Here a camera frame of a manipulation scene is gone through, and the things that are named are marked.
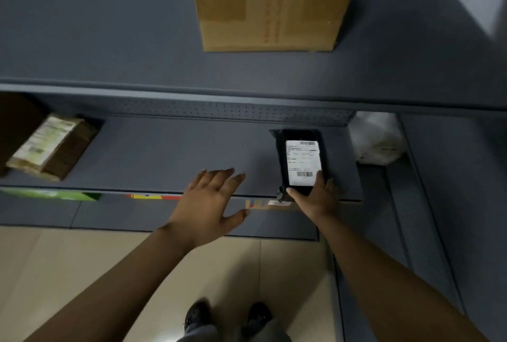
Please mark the grey metal shelf unit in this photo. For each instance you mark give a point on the grey metal shelf unit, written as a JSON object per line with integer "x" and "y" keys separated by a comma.
{"x": 119, "y": 44}

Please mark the person's black left shoe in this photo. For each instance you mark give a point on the person's black left shoe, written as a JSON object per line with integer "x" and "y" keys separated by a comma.
{"x": 197, "y": 316}

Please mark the red and yellow box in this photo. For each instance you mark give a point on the red and yellow box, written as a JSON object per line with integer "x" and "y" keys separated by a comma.
{"x": 152, "y": 196}

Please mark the person's left hand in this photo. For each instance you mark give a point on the person's left hand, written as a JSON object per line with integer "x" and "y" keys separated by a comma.
{"x": 204, "y": 211}

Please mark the person's right forearm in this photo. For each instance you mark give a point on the person's right forearm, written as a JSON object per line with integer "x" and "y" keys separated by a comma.
{"x": 388, "y": 290}

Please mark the person's black shoe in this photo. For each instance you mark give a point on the person's black shoe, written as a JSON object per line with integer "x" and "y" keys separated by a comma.
{"x": 197, "y": 316}
{"x": 259, "y": 313}

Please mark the large brown cardboard box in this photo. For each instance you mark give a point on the large brown cardboard box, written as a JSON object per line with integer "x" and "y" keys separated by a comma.
{"x": 273, "y": 1}

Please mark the brown paper parcel with label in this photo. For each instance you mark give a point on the brown paper parcel with label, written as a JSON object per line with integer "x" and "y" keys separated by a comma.
{"x": 51, "y": 147}

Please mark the person's left middle finger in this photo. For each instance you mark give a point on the person's left middle finger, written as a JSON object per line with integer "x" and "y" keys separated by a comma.
{"x": 224, "y": 179}

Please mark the person's black right shoe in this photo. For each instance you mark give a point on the person's black right shoe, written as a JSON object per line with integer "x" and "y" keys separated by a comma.
{"x": 259, "y": 313}

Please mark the person's right hand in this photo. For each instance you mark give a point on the person's right hand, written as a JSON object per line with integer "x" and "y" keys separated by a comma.
{"x": 317, "y": 203}

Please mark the black parcel with white label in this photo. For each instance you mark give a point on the black parcel with white label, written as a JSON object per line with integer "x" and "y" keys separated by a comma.
{"x": 303, "y": 161}

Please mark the green flat box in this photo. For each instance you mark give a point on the green flat box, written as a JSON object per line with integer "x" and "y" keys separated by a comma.
{"x": 47, "y": 194}

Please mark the person's left forearm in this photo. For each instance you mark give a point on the person's left forearm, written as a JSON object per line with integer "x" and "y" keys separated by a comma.
{"x": 119, "y": 294}

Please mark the person's grey trousers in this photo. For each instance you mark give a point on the person's grey trousers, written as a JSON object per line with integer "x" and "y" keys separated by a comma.
{"x": 265, "y": 332}

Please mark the person's right thumb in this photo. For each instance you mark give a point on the person's right thumb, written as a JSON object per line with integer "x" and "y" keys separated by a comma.
{"x": 294, "y": 196}

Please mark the white plastic bag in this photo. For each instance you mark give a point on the white plastic bag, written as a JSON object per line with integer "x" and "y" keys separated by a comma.
{"x": 374, "y": 139}

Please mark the person's left little finger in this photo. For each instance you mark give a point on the person's left little finger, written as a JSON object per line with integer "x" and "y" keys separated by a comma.
{"x": 198, "y": 179}

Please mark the person's left thumb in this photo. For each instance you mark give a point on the person's left thumb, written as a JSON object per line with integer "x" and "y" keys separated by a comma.
{"x": 238, "y": 219}

